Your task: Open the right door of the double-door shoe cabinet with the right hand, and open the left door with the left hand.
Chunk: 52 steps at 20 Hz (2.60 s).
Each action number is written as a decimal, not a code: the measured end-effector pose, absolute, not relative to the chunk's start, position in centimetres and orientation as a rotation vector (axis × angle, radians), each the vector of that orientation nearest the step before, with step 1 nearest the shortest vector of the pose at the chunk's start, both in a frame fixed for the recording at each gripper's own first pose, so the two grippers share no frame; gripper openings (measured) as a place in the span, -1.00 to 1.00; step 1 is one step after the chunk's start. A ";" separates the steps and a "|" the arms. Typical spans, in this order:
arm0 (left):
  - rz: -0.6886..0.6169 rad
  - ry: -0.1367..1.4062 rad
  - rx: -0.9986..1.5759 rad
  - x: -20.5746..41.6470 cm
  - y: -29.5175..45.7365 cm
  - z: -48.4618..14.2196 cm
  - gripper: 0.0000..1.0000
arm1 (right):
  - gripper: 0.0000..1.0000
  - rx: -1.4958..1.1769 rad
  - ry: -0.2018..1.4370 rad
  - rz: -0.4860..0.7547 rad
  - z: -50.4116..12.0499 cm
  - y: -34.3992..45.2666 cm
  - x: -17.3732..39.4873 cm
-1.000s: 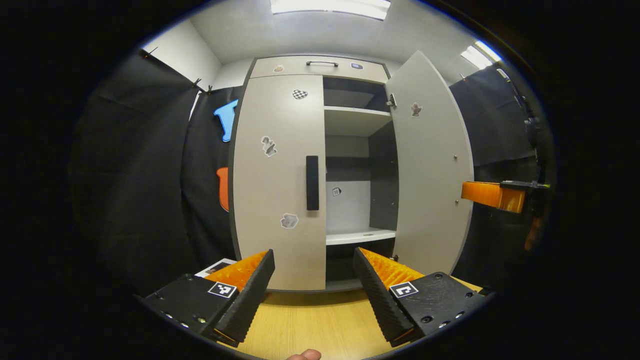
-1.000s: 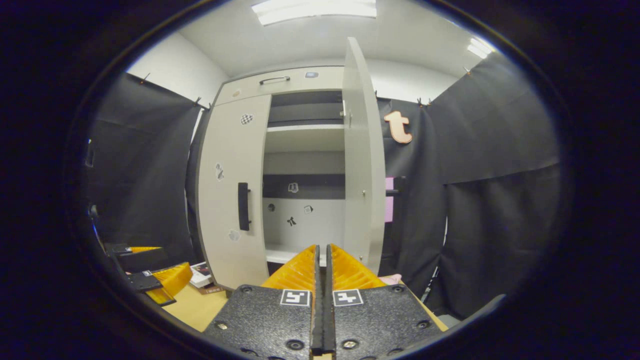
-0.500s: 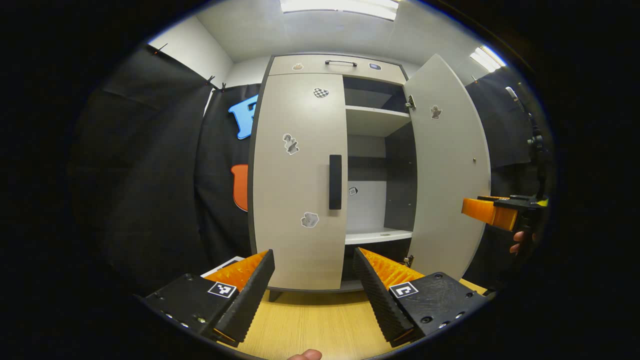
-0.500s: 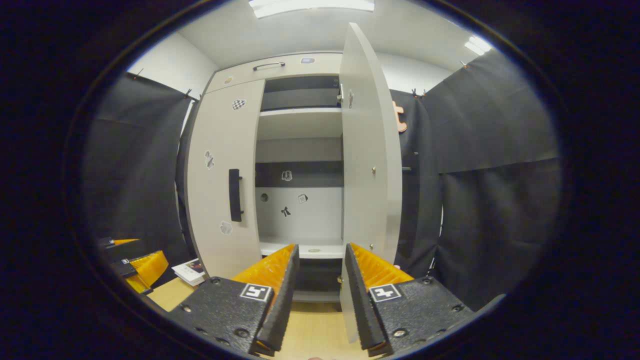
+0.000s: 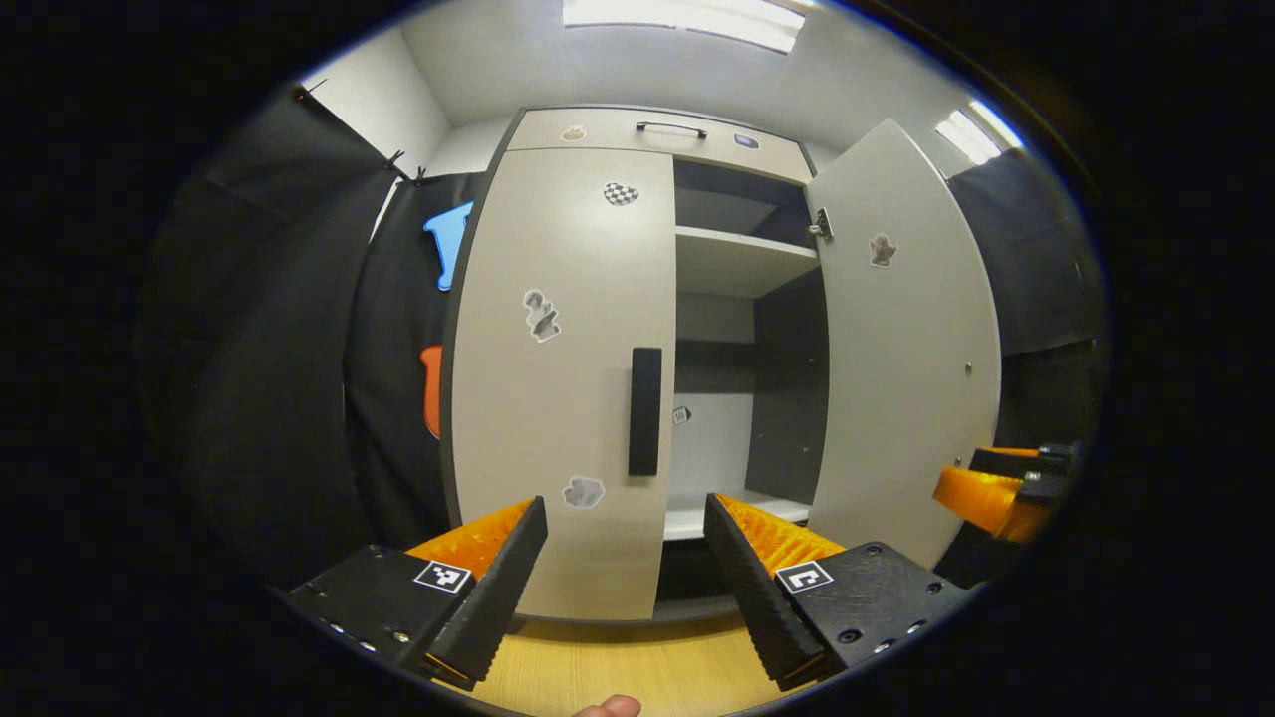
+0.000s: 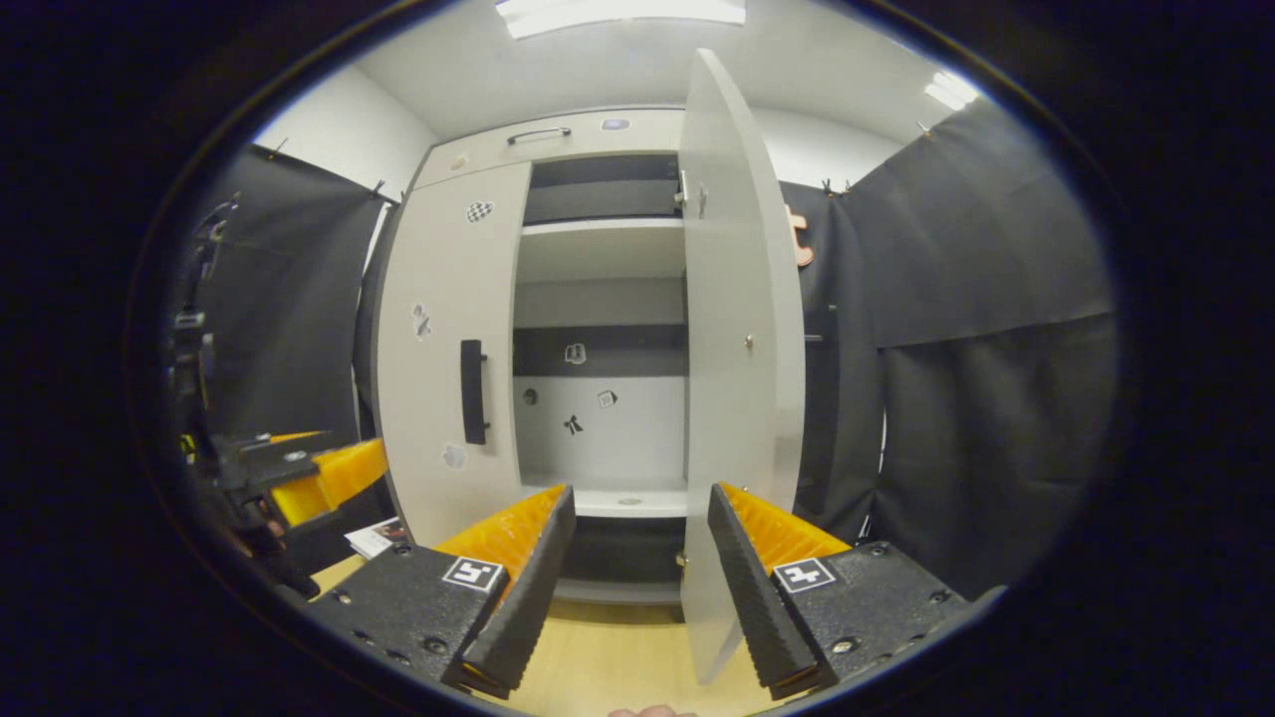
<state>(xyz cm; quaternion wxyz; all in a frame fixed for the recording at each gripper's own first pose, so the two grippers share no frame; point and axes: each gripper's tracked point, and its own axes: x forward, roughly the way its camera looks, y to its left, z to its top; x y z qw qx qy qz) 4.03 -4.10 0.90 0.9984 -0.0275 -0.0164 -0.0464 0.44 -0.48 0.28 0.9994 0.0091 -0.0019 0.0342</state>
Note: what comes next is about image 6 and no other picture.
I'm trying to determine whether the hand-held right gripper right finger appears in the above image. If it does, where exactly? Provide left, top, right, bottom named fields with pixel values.
left=707, top=482, right=982, bottom=700

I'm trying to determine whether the white cabinet shelf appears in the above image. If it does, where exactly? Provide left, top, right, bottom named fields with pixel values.
left=518, top=473, right=690, bottom=521
left=515, top=217, right=688, bottom=285

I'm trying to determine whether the beige double-door shoe cabinet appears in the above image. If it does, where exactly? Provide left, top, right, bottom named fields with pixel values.
left=354, top=105, right=728, bottom=608

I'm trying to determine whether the beige cabinet drawer front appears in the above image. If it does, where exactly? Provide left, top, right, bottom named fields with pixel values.
left=413, top=108, right=688, bottom=190

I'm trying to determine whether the small ceiling light panel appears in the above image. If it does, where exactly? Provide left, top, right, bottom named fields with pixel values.
left=922, top=70, right=982, bottom=113

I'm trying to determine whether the beige cabinet door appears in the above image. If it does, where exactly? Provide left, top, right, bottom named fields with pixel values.
left=374, top=161, right=534, bottom=547
left=679, top=48, right=806, bottom=686

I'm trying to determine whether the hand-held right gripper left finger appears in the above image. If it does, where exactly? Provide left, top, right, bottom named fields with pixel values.
left=309, top=484, right=577, bottom=700

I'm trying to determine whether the black backdrop cloth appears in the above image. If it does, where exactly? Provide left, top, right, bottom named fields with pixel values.
left=777, top=98, right=1117, bottom=598
left=174, top=144, right=399, bottom=574

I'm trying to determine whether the black door handle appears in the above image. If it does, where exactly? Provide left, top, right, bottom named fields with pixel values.
left=459, top=340, right=490, bottom=446

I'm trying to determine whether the white printed paper leaflet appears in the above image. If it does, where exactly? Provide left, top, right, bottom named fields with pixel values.
left=344, top=516, right=411, bottom=561

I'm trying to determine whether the large ceiling light panel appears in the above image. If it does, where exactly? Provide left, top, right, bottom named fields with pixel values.
left=495, top=0, right=748, bottom=41

